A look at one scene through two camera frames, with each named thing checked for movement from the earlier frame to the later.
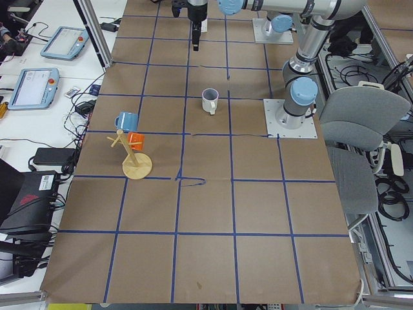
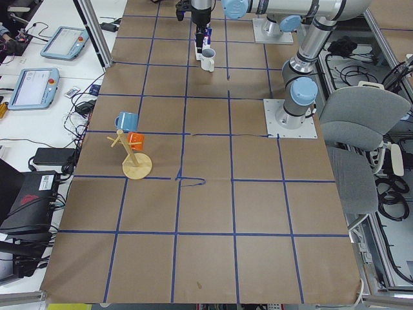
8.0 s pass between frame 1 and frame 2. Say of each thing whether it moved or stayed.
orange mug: stayed
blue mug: stayed
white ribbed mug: moved
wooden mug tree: stayed
